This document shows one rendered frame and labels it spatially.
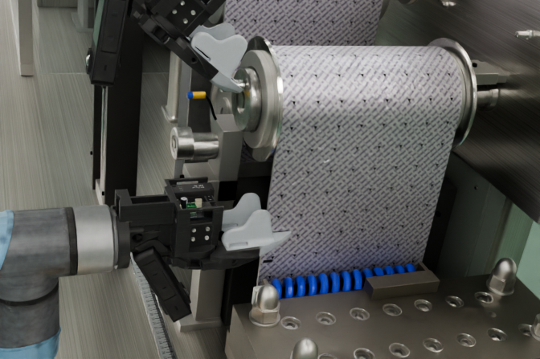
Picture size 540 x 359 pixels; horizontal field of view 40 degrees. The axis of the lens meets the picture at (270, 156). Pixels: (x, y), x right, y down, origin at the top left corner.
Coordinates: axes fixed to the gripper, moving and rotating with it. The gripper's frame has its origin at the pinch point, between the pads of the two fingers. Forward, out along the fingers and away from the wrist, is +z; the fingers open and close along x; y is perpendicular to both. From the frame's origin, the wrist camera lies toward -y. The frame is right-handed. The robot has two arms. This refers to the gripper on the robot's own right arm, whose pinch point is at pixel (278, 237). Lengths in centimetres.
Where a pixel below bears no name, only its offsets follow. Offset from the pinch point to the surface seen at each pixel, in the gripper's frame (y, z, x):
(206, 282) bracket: -11.7, -6.1, 7.8
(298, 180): 8.0, 1.4, -0.2
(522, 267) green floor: -110, 161, 120
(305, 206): 4.4, 2.9, -0.3
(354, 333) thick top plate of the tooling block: -6.3, 6.0, -11.7
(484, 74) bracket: 19.5, 26.7, 3.6
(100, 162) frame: -14, -15, 47
